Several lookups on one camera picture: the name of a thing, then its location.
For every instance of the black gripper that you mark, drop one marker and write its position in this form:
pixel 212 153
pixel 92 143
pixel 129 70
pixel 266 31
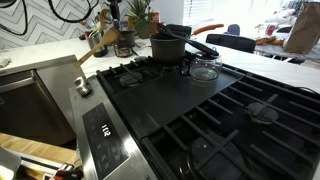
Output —
pixel 115 10

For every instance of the metal ladle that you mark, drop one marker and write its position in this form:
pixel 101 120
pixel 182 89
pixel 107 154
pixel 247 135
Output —
pixel 87 24

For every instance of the grey box with light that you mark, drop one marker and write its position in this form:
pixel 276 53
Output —
pixel 8 163

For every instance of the glass coffee carafe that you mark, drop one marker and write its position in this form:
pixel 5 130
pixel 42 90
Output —
pixel 205 68

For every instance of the blue chair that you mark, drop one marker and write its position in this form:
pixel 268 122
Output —
pixel 234 29

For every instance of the pale plastic serving spoon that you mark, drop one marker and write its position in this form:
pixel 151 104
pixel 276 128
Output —
pixel 103 16

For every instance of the red black tool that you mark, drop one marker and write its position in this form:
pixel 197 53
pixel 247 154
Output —
pixel 65 171

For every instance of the silver stove knob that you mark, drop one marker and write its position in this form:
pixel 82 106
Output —
pixel 82 87

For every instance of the orange labelled bottle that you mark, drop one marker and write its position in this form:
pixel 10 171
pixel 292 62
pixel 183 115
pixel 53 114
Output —
pixel 154 17

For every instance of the black round burner cap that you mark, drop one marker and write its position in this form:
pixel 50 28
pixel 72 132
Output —
pixel 131 79
pixel 263 113
pixel 216 163

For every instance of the wooden spatula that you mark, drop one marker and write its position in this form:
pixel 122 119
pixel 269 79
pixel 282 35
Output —
pixel 100 46

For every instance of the black stove control panel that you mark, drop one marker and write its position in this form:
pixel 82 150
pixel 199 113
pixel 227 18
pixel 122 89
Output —
pixel 105 140

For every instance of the silver utensil tin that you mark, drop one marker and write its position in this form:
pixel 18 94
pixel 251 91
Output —
pixel 96 48

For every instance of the brown paper bag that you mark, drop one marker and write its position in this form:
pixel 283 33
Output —
pixel 303 30

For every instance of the black griddle plate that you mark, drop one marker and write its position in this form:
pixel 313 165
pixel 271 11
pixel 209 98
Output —
pixel 173 96

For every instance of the black plastic spoon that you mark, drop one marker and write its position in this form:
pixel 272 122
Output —
pixel 200 46

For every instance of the potted green plant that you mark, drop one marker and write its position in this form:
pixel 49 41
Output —
pixel 143 28

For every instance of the stainless steel dishwasher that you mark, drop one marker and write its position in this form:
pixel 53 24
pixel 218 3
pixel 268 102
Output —
pixel 30 106

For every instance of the black gas stovetop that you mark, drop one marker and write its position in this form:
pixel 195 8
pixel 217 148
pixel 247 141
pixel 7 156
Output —
pixel 77 116

